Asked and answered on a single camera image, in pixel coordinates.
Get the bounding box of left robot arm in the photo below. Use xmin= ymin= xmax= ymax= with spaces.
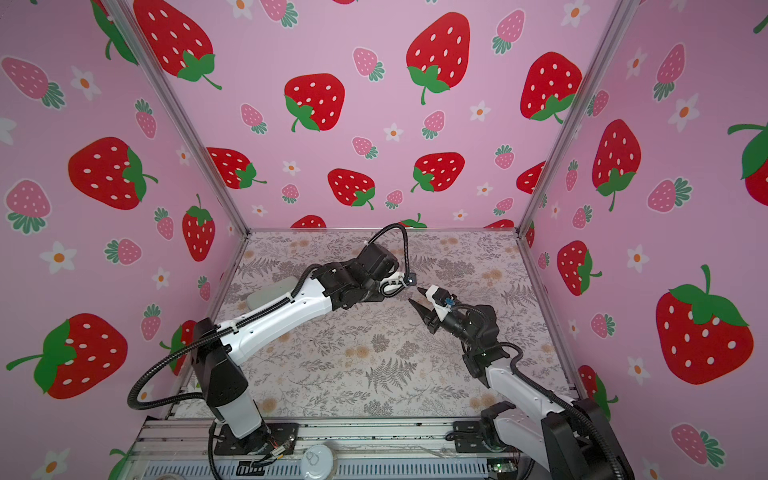
xmin=127 ymin=223 xmax=416 ymax=456

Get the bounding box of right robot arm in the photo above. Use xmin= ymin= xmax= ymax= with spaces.
xmin=410 ymin=285 xmax=635 ymax=479

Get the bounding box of grey-green oblong object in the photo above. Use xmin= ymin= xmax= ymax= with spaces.
xmin=246 ymin=276 xmax=298 ymax=311

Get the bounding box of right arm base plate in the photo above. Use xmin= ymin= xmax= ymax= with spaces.
xmin=445 ymin=418 xmax=542 ymax=453

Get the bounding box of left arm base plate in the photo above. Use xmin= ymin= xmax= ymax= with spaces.
xmin=213 ymin=422 xmax=299 ymax=457

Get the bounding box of aluminium front rail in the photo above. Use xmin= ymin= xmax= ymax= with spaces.
xmin=134 ymin=417 xmax=480 ymax=460

